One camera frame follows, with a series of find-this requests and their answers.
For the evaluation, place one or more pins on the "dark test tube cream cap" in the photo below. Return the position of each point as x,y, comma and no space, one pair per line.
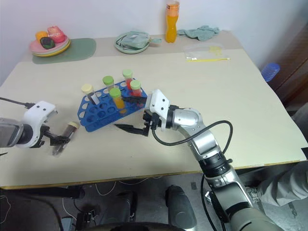
87,90

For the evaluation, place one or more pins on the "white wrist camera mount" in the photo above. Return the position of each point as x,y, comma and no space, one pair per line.
157,102
39,111

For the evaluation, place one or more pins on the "clear test tube green cap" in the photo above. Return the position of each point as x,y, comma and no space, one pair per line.
108,81

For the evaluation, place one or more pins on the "blue ribbed cylinder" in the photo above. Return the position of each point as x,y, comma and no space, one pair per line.
270,72

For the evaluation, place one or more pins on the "brown test tube cream cap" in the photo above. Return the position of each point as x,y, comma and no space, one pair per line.
69,130

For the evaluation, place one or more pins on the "blue test tube rack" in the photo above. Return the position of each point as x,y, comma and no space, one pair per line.
101,113

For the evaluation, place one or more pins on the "green crumpled cloth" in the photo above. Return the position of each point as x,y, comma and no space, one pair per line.
201,32

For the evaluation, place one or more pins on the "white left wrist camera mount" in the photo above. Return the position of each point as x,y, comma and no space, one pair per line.
39,111

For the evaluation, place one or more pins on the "green folded pouch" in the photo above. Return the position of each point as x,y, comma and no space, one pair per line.
133,39

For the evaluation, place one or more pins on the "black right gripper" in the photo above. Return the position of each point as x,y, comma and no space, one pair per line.
152,120

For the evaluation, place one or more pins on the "orange test tube green cap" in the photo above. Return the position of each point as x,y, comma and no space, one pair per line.
116,97

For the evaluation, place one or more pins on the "brown wooden cabinet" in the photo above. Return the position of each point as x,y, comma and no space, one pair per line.
293,72

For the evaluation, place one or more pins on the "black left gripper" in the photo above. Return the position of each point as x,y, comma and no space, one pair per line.
43,134

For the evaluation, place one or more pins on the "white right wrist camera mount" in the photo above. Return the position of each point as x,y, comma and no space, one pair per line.
157,102

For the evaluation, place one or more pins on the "pink plate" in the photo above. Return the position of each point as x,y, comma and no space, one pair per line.
34,47

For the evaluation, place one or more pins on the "pink toy peach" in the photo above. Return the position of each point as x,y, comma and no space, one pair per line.
56,33

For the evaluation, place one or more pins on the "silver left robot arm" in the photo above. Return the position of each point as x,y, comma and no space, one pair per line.
12,132

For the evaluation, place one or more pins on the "green placemat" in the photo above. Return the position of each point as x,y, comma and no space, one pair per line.
81,49

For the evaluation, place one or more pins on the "black and green toy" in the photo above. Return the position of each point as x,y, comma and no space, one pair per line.
47,42

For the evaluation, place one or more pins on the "clear zip bag yellow strip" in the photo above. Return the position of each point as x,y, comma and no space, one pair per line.
204,51

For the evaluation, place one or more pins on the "red test tube green cap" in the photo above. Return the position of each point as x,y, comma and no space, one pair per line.
135,87
127,77

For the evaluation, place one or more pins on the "orange juice bottle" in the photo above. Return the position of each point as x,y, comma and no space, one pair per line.
172,26

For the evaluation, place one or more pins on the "dark rounded shape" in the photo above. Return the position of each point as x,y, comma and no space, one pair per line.
126,207
180,207

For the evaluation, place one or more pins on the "grey trouser leg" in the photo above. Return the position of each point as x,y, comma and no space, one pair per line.
286,183

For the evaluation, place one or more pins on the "orange toy fruit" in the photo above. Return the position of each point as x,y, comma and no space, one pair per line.
41,34

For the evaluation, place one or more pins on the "grey shoe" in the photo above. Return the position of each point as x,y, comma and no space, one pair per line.
252,193

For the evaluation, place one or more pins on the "yellow plate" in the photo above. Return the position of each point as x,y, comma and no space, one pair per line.
54,53

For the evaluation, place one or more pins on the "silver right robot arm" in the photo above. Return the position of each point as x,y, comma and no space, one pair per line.
211,146

